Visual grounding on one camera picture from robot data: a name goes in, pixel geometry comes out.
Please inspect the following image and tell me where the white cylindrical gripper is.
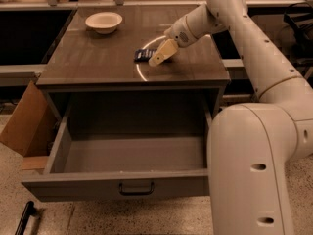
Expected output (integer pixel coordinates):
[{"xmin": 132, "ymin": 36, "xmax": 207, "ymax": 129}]
[{"xmin": 149, "ymin": 16, "xmax": 197, "ymax": 67}]

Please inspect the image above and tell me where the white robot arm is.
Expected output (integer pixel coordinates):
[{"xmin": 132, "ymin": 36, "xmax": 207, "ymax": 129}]
[{"xmin": 149, "ymin": 0, "xmax": 313, "ymax": 235}]

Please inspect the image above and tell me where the grey cabinet with glossy top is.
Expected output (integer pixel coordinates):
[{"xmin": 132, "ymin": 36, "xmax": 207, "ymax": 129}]
[{"xmin": 36, "ymin": 6, "xmax": 230, "ymax": 119}]

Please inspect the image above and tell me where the open grey top drawer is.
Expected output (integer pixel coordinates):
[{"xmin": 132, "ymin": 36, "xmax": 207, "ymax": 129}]
[{"xmin": 21, "ymin": 95, "xmax": 216, "ymax": 203}]

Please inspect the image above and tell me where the white paper bowl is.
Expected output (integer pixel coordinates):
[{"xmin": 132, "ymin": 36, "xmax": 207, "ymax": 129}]
[{"xmin": 85, "ymin": 12, "xmax": 122, "ymax": 34}]

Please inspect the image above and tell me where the black bar on floor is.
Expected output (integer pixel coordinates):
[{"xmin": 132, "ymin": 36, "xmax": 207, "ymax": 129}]
[{"xmin": 15, "ymin": 201, "xmax": 37, "ymax": 235}]

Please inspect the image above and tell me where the black drawer handle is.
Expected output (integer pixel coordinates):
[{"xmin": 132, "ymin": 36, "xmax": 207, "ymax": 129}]
[{"xmin": 118, "ymin": 182, "xmax": 155, "ymax": 197}]

